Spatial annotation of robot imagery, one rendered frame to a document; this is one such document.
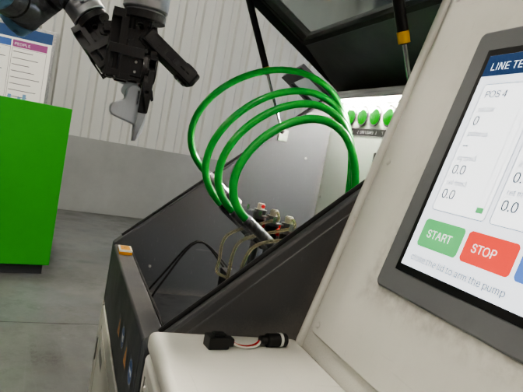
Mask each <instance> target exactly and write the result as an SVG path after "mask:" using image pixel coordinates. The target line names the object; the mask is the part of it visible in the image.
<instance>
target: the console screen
mask: <svg viewBox="0 0 523 392"><path fill-rule="evenodd" d="M377 282H378V284H379V285H381V286H383V287H385V288H386V289H388V290H390V291H392V292H393V293H395V294H397V295H399V296H401V297H402V298H404V299H407V300H408V301H410V302H411V303H414V304H415V305H417V306H419V307H421V308H422V309H424V310H426V311H428V312H429V313H432V314H433V315H435V316H436V317H439V318H441V319H442V320H444V321H446V322H448V323H449V324H451V325H453V326H455V327H457V328H458V329H460V330H462V331H464V332H465V333H467V334H470V335H471V336H473V337H474V338H477V339H479V340H480V341H482V342H484V343H486V344H487V345H489V346H491V347H493V348H495V349H496V350H498V351H500V352H502V353H504V354H505V355H507V356H509V357H511V358H513V359H514V360H516V361H518V362H520V363H521V364H523V26H519V27H515V28H510V29H506V30H499V31H495V32H492V33H486V34H485V35H483V37H482V38H481V40H480V42H479V45H478V47H477V48H476V52H475V53H474V55H473V58H472V60H471V63H470V65H469V68H468V70H467V72H466V74H465V77H464V79H463V81H462V84H461V86H460V88H459V90H458V93H457V95H456V97H455V100H454V102H453V104H452V106H451V109H450V111H449V114H448V116H447V119H446V121H445V122H444V126H443V127H442V129H441V133H440V134H439V137H438V139H437V142H436V144H435V146H434V148H433V151H432V153H431V155H430V158H429V160H428V162H427V164H426V167H425V169H424V171H423V174H422V176H421V178H420V180H419V183H418V185H417V188H416V190H415V193H414V195H413V196H412V200H411V201H410V203H409V207H408V208H407V211H406V213H405V216H404V218H403V220H402V223H401V225H400V227H399V229H398V232H397V234H396V236H395V239H394V241H393V243H392V245H391V248H390V250H389V252H388V256H387V257H386V259H385V262H384V264H383V266H382V269H381V271H380V274H379V275H378V278H377Z"/></svg>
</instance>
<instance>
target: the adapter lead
mask: <svg viewBox="0 0 523 392"><path fill-rule="evenodd" d="M288 343H289V338H288V336H287V334H285V333H266V334H265V335H260V336H259V337H258V341H257V342H256V343H254V344H252V345H239V344H237V343H235V342H234V338H233V337H231V336H230V335H227V334H226V333H224V332H223V331H212V332H205V337H204V341H203V345H204V346H205V347H206V348H207V349H208V350H228V349H229V347H233V346H234V345H235V346H236V347H238V348H245V349H250V348H256V347H258V346H259V345H265V347H278V348H281V347H286V346H287V345H288Z"/></svg>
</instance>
